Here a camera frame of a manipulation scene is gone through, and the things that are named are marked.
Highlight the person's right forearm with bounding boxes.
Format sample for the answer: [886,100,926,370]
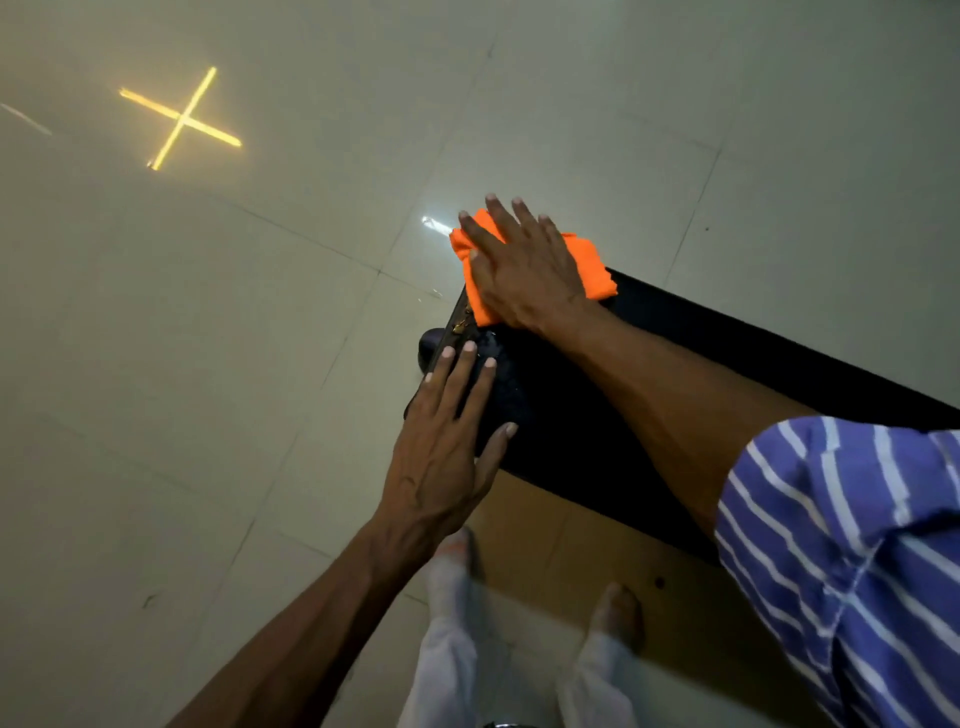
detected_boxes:
[534,298,820,535]

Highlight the person's right foot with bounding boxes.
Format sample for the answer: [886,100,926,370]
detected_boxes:
[589,582,646,652]

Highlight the person's left foot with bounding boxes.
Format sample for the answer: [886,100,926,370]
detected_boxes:
[433,526,477,571]

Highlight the person's left forearm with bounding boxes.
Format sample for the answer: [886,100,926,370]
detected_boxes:
[165,516,453,728]

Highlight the person's right hand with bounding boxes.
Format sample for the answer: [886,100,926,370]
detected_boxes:
[457,194,595,336]

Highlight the person's left hand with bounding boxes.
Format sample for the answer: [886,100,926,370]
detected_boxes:
[372,341,519,543]

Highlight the black suitcase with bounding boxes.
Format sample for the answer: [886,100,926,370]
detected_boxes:
[403,266,960,569]

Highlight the brown cardboard sheet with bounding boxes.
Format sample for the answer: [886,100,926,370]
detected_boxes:
[401,471,830,728]

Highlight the person's foot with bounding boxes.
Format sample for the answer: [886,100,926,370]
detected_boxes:
[589,582,646,652]
[433,526,477,571]

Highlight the orange cleaning cloth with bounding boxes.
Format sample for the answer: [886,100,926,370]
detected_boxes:
[448,207,619,329]

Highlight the black suitcase wheel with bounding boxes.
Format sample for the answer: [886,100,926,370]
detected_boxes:
[417,327,450,374]

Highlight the white trousers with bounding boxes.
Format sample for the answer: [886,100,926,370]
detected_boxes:
[396,553,640,728]

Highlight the blue white striped shirt sleeve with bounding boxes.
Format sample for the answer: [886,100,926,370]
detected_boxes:
[713,416,960,728]

